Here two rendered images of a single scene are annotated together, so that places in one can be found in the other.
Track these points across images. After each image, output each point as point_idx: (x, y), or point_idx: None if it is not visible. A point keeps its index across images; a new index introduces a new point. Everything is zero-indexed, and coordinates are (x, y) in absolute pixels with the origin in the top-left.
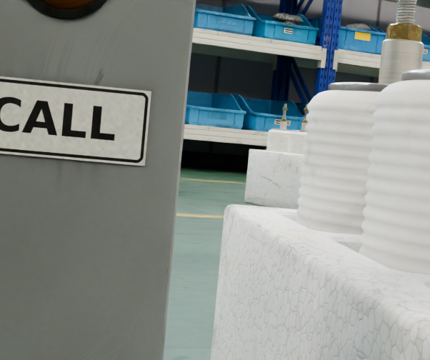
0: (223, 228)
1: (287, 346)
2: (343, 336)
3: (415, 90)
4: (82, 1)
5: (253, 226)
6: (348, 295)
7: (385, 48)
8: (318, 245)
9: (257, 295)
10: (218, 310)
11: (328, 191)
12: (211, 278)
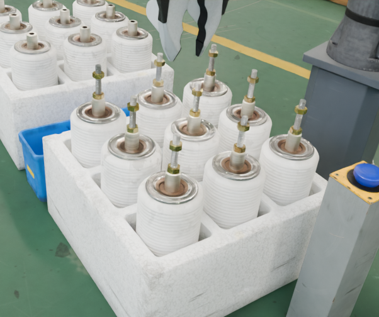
0: (152, 283)
1: (257, 248)
2: (294, 223)
3: (262, 179)
4: None
5: (211, 252)
6: (296, 217)
7: (179, 177)
8: (250, 228)
9: (223, 260)
10: (157, 304)
11: (197, 226)
12: None
